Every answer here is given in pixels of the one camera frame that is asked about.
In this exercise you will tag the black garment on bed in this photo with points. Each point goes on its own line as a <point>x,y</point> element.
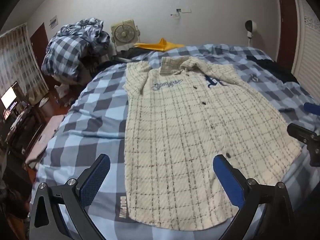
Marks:
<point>275,69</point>

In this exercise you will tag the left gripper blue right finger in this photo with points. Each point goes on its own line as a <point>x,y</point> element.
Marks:
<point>276,221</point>

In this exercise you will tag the white louvered wardrobe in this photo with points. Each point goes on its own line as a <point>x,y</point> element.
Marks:
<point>306,67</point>

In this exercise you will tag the brown door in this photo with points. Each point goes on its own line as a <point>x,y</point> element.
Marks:
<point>288,34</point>

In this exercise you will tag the wall socket with wires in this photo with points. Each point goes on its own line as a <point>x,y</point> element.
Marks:
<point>179,12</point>

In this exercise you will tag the white wall camera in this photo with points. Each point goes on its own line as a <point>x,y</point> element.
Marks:
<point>251,27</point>

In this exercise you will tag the patterned curtain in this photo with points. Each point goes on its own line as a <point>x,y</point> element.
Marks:
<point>18,64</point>

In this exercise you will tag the bundled blue checkered quilt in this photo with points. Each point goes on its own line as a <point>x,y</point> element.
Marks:
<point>75,51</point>

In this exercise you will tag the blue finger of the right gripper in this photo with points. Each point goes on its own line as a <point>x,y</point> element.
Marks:
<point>312,108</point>
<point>311,139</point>

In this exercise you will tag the cream plaid tweed shirt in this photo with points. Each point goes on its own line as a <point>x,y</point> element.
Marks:
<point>180,116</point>

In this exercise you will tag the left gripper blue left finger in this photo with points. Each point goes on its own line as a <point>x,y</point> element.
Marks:
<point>47,221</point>

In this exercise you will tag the pink bench cushion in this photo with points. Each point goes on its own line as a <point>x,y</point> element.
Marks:
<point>41,143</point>

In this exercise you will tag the computer monitor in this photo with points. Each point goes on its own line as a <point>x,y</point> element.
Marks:
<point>9,97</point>

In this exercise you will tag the yellow cloth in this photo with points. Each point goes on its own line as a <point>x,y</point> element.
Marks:
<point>162,45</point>

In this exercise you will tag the dark wooden desk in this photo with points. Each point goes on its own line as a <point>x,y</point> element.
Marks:
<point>19,131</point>

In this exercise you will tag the beige box fan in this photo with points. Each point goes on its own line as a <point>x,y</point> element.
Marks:
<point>125,33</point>

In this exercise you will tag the blue checkered bed sheet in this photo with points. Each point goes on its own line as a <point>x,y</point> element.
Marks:
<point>95,124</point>

